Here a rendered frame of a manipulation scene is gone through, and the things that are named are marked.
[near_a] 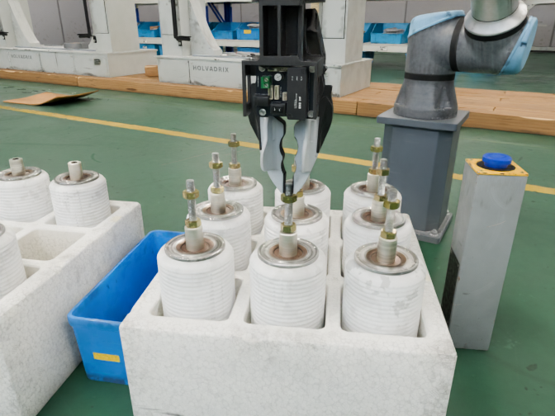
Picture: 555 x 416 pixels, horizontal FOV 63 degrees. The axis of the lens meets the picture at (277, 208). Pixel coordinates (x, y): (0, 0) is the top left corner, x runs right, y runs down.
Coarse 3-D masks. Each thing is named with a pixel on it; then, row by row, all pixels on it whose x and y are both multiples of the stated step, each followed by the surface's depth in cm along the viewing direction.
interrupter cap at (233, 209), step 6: (198, 204) 69; (204, 204) 69; (210, 204) 69; (228, 204) 69; (234, 204) 69; (240, 204) 69; (198, 210) 67; (204, 210) 67; (210, 210) 67; (228, 210) 67; (234, 210) 67; (240, 210) 66; (198, 216) 65; (204, 216) 64; (210, 216) 65; (216, 216) 65; (222, 216) 65; (228, 216) 64; (234, 216) 65
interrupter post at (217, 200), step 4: (224, 192) 66; (212, 196) 66; (216, 196) 66; (220, 196) 66; (224, 196) 66; (212, 200) 66; (216, 200) 66; (220, 200) 66; (224, 200) 66; (212, 204) 66; (216, 204) 66; (220, 204) 66; (224, 204) 67; (212, 208) 66; (216, 208) 66; (220, 208) 66; (224, 208) 67; (212, 212) 67; (216, 212) 66; (220, 212) 67
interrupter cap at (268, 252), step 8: (272, 240) 58; (304, 240) 58; (264, 248) 56; (272, 248) 56; (304, 248) 56; (312, 248) 56; (264, 256) 54; (272, 256) 54; (280, 256) 55; (296, 256) 55; (304, 256) 54; (312, 256) 54; (272, 264) 52; (280, 264) 52; (288, 264) 52; (296, 264) 52; (304, 264) 52
